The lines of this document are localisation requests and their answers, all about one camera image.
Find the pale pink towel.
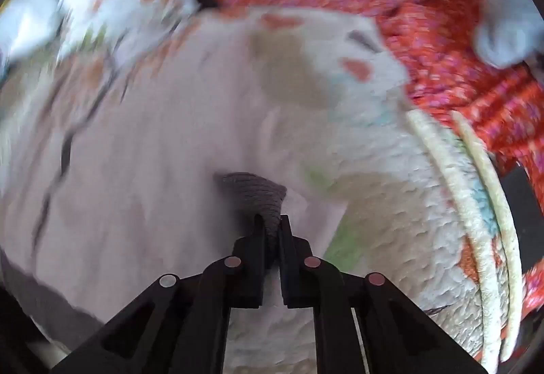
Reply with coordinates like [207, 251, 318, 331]
[0, 10, 350, 374]

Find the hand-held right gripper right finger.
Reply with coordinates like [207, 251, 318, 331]
[278, 214, 489, 374]

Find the light grey cloth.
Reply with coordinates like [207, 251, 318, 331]
[473, 0, 541, 69]

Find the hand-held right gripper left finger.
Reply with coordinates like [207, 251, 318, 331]
[51, 214, 267, 374]

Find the heart-print quilt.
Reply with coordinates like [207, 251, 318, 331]
[0, 8, 536, 374]

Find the cream ribbed strip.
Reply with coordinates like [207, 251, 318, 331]
[451, 110, 522, 363]
[407, 110, 503, 372]

